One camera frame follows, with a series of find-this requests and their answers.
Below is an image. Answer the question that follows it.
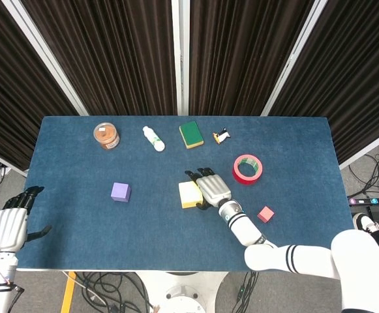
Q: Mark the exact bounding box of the blue felt table cloth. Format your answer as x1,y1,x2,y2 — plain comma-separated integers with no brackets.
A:
16,116,356,271

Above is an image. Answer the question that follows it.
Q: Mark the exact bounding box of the yellow floor tape strip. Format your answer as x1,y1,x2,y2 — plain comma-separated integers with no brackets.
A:
60,271,78,313

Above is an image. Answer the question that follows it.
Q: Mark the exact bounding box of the large yellow foam cube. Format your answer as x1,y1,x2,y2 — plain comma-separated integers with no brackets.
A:
178,181,205,209

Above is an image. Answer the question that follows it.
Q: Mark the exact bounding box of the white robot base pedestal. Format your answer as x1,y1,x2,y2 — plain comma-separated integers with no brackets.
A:
136,270,230,313

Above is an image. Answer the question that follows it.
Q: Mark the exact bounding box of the medium purple foam cube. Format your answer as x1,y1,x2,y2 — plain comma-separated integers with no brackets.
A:
110,182,132,203

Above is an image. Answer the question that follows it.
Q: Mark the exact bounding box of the white and black sneaker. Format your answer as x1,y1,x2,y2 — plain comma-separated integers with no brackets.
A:
353,212,379,234

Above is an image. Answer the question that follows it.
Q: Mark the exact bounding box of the white plastic bottle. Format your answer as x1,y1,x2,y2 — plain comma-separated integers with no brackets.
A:
142,126,166,153

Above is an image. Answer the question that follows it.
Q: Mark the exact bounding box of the white table frame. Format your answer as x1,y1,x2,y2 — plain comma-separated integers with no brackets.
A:
16,267,340,273

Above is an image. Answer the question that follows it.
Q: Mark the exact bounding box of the dark brown curtain partition panel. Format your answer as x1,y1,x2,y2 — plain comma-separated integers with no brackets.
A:
0,0,89,179
260,0,379,170
179,0,316,117
21,0,181,116

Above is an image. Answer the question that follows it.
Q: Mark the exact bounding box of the red tape roll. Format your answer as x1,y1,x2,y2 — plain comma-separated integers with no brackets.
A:
232,154,264,186

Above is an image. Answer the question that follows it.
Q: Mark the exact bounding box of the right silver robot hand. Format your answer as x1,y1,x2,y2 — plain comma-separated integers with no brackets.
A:
184,167,233,211

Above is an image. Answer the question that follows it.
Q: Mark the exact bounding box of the clear jar of rubber bands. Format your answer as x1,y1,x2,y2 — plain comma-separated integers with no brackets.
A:
93,122,121,151

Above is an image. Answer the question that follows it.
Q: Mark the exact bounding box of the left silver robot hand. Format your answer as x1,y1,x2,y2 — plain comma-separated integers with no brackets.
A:
0,185,52,254

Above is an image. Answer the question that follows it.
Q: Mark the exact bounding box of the small red foam cube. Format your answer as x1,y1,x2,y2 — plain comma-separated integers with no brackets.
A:
257,205,275,224

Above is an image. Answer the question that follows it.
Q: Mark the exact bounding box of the green and yellow sponge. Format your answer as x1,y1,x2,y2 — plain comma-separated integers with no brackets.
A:
178,121,205,150

